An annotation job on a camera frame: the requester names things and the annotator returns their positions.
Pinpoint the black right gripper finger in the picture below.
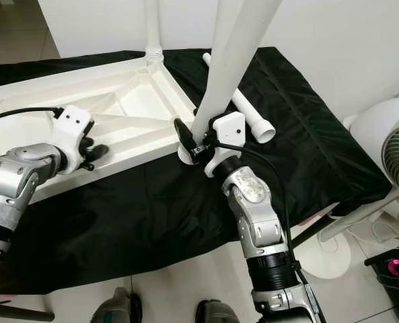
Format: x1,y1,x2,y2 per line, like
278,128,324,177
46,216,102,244
172,118,196,152

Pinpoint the white plastic table top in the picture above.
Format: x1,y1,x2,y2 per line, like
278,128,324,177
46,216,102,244
0,55,210,203

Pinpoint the white plastic table leg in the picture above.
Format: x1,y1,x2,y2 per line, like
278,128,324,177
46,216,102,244
189,0,284,145
196,0,247,122
144,0,164,65
201,52,277,143

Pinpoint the black quilted cloth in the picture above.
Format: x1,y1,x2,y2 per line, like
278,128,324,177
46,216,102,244
0,47,398,297

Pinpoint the grey robot left leg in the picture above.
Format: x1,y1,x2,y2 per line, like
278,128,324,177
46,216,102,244
97,287,143,323

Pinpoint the white round fan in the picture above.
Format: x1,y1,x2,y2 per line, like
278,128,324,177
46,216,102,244
347,96,399,203

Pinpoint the black rack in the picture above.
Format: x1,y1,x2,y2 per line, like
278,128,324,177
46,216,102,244
364,249,399,323

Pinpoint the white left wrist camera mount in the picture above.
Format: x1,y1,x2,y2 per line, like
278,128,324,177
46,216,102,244
55,106,94,169

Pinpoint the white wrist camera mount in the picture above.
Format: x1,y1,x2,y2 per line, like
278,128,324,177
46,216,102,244
205,111,247,177
55,106,94,169

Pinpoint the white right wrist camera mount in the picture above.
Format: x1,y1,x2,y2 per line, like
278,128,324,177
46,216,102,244
205,111,247,177

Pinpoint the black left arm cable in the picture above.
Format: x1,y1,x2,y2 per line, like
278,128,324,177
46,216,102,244
0,106,62,129

